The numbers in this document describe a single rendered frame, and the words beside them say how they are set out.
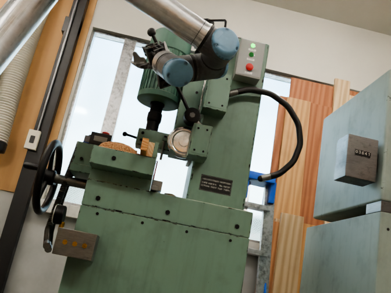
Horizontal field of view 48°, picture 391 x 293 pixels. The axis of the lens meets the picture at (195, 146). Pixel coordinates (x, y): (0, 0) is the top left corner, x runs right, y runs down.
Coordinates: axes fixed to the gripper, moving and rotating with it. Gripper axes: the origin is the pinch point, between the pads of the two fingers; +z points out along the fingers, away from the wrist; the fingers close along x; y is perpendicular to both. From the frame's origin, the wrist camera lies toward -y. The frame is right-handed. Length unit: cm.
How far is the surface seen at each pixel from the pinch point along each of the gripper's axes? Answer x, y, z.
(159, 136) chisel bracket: 7.8, -27.7, -11.9
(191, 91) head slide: -10.9, -16.7, -7.3
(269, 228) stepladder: -37, -110, 4
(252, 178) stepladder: -39, -87, 19
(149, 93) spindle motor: 5.1, -12.2, -4.7
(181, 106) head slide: -4.4, -20.0, -10.0
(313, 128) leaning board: -117, -111, 77
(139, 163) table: 21.8, -21.2, -38.8
